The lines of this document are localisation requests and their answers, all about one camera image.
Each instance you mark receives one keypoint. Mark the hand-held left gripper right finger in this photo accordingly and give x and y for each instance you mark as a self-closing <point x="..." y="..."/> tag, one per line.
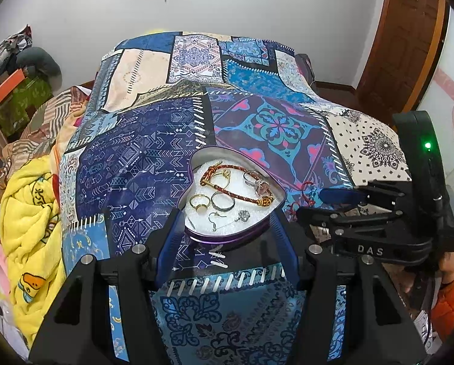
<point x="286" y="248"/>

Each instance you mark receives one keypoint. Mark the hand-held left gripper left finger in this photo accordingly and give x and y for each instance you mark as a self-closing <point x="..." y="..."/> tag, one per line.
<point x="170" y="244"/>

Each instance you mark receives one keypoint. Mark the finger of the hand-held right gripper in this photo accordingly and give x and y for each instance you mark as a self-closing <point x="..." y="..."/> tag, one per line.
<point x="343" y="196"/>
<point x="325" y="218"/>

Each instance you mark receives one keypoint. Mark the silver hook earring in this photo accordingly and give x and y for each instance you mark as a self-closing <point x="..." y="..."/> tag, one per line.
<point x="214" y="224"/>

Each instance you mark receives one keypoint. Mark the silver sparkly pendant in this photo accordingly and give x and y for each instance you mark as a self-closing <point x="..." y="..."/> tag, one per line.
<point x="244" y="216"/>

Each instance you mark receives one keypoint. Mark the heart-shaped purple tin box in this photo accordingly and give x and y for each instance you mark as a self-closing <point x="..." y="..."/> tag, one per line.
<point x="227" y="232"/>

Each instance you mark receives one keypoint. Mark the blue patchwork print blanket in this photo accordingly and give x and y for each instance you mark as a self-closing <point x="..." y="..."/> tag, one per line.
<point x="143" y="152"/>

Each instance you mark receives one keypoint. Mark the grey bag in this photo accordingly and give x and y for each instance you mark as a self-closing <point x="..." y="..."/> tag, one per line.
<point x="307" y="70"/>

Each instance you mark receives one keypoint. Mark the yellow cartoon blanket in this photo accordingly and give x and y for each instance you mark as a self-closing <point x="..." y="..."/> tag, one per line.
<point x="29" y="213"/>

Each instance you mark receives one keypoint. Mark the wooden door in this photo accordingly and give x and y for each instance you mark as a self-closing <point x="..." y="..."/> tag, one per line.
<point x="401" y="38"/>

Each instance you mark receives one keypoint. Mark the brown striped blanket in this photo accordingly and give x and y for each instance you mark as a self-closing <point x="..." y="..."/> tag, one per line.
<point x="48" y="121"/>

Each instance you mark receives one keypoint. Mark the green box with orange item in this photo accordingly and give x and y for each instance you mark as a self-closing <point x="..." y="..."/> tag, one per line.
<point x="25" y="106"/>

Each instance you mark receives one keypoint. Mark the pile of clothes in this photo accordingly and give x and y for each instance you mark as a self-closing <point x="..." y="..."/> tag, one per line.
<point x="6" y="51"/>

